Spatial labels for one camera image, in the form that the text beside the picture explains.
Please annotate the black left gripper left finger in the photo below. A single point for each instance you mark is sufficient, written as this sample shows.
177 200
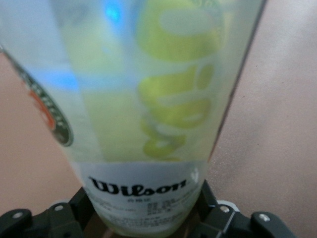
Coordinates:
62 223

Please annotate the yellow-green tennis ball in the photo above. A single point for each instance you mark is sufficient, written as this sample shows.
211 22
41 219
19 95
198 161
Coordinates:
178 44
163 146

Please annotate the brown table cover sheet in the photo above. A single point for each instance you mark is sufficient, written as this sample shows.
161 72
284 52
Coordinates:
284 124

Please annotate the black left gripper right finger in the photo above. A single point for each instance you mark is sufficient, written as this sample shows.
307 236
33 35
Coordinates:
223 225

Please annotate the clear Wilson tennis ball can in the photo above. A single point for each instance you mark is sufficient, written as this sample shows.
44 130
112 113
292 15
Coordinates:
111 173

